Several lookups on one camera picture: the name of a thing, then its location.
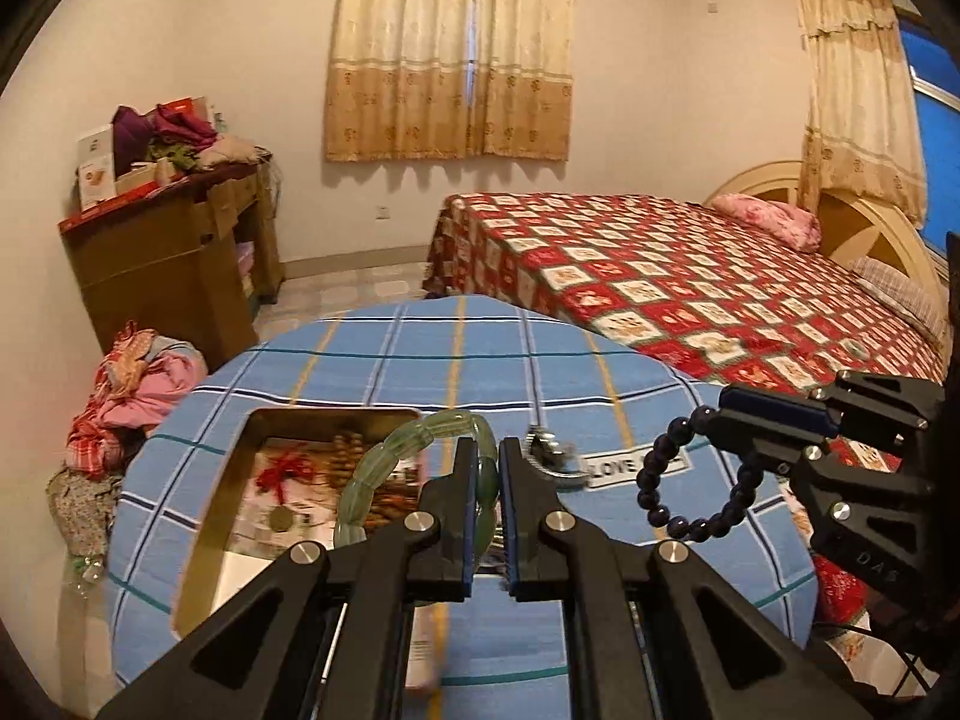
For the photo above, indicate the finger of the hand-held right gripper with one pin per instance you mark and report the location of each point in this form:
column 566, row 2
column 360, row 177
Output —
column 780, row 409
column 750, row 442

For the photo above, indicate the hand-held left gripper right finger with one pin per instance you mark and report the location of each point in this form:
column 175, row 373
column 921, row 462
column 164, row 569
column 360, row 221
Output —
column 507, row 517

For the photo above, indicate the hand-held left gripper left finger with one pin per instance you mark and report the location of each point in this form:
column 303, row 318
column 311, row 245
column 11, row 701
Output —
column 471, row 517

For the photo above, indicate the gold tin jewelry box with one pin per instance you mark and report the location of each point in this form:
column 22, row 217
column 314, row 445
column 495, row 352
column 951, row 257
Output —
column 225, row 480

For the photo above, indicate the blue plaid tablecloth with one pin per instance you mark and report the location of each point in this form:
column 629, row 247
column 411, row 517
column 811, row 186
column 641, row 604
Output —
column 525, row 360

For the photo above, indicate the red patterned bedspread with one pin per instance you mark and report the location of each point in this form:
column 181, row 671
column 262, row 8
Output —
column 675, row 285

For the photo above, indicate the grey striped pillow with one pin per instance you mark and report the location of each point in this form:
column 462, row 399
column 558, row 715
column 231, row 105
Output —
column 900, row 292

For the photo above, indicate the round bronze pendant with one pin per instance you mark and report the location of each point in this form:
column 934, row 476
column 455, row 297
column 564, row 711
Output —
column 281, row 518

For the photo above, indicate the pink floral pillow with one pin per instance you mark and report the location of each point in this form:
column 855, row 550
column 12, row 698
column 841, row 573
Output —
column 772, row 219

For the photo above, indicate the red knotted tassel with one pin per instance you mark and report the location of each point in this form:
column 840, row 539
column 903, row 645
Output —
column 281, row 474

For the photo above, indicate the cream wooden headboard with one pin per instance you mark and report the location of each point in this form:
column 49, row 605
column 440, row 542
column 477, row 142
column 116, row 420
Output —
column 855, row 221

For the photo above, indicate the narrow beige patterned curtain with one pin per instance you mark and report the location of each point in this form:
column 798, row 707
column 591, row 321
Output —
column 855, row 105

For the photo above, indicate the blue window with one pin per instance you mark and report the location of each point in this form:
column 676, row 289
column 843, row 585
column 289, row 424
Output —
column 937, row 127

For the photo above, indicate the pink clothes heap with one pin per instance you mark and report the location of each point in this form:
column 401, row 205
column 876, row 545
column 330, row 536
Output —
column 142, row 390

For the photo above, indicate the brown wooden desk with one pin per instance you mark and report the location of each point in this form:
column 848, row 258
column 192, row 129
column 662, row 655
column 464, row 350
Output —
column 150, row 270

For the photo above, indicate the pile of mixed clothes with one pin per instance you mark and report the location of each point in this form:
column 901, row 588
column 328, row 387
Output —
column 202, row 142

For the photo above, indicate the wide beige patterned curtain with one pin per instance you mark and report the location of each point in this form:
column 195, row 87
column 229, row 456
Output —
column 450, row 52

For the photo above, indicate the purple cloth bundle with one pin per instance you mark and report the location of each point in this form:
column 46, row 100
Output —
column 133, row 133

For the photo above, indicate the white cardboard box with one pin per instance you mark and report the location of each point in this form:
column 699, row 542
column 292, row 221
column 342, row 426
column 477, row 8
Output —
column 96, row 165

